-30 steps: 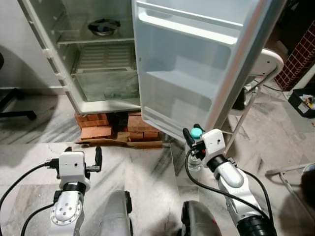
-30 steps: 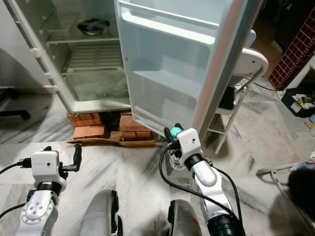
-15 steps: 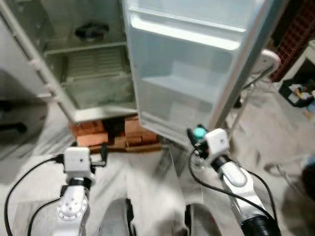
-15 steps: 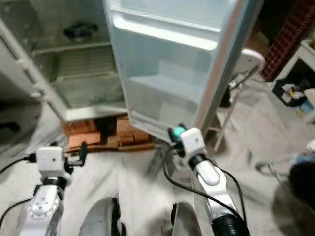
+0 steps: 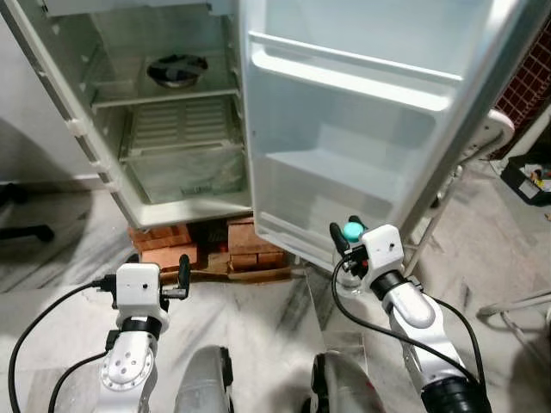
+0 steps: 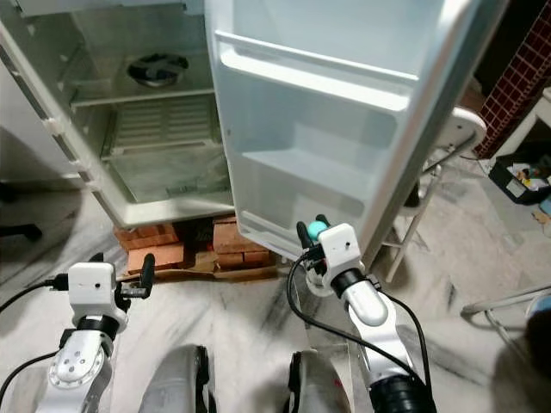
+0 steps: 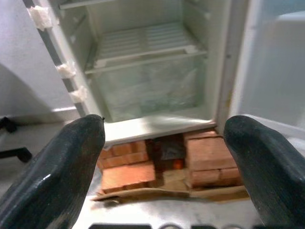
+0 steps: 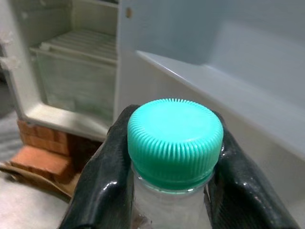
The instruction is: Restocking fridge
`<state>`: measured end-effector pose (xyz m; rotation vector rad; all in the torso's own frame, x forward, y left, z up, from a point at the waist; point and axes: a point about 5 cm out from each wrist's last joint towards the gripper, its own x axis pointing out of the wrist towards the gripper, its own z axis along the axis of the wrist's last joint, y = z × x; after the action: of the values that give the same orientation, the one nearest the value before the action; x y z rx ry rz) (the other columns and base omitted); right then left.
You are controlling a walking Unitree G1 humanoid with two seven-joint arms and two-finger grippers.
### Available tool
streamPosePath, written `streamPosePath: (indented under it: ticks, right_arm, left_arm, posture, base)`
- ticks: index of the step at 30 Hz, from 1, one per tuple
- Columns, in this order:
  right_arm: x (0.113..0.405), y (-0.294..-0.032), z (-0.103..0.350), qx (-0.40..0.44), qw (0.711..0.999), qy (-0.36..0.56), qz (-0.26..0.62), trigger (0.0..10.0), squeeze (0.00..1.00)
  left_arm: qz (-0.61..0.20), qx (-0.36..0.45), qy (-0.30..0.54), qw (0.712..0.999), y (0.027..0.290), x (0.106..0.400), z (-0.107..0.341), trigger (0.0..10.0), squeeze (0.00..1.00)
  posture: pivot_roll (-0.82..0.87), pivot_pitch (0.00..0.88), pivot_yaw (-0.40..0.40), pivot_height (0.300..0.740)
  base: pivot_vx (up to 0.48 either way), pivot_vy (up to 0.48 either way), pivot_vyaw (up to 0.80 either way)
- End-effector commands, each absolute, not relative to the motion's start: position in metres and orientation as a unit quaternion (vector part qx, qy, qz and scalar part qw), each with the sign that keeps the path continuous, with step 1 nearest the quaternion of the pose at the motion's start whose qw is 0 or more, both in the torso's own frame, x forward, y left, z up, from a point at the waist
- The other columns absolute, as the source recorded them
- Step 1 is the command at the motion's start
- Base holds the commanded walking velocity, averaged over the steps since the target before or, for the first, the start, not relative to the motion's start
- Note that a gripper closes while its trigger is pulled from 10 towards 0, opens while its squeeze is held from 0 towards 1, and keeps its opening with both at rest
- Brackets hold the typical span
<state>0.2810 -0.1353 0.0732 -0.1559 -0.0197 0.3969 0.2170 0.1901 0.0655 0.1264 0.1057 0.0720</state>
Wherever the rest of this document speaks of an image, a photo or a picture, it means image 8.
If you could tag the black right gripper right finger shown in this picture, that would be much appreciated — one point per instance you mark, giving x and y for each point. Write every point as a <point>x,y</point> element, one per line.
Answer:
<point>247,186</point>

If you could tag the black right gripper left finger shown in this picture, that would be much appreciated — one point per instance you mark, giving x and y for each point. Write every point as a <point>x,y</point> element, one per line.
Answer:
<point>104,176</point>

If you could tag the clear bottle with green cap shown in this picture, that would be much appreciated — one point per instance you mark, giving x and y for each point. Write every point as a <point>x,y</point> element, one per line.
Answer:
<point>175,152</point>

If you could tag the clear fridge crisper drawer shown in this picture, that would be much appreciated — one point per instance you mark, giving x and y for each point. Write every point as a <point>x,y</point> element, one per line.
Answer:
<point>76,78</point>

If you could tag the white fridge door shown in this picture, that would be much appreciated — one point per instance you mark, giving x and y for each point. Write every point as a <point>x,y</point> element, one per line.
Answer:
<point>214,59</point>

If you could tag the red brick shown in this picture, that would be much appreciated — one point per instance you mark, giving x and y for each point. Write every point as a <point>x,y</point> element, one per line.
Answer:
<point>45,138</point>
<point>45,164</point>

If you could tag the brown cardboard sheet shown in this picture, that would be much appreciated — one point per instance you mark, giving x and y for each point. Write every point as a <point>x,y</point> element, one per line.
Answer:
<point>35,181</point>

